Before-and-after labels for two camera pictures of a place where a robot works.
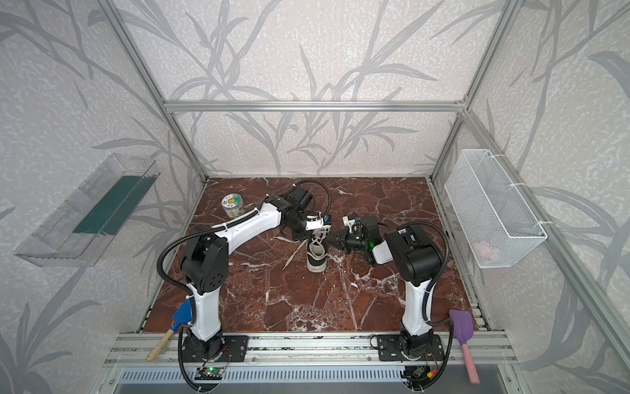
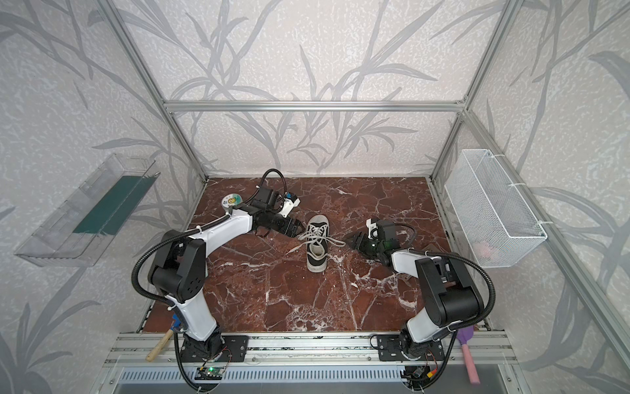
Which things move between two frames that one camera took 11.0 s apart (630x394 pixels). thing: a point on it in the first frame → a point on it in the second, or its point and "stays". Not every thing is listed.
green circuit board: (209, 373) stays
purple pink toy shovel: (463, 326) stays
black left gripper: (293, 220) → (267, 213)
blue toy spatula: (183, 315) stays
